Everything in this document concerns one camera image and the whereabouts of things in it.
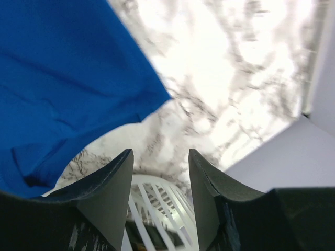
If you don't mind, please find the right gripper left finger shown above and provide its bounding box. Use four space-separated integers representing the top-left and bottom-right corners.
1 149 134 251

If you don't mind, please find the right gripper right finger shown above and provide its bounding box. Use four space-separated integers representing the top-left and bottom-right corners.
188 149 334 250

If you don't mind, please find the blue printed t shirt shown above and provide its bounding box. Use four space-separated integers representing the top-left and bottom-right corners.
1 1 170 198

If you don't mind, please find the white plastic laundry basket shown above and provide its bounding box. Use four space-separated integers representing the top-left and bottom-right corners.
121 175 199 250

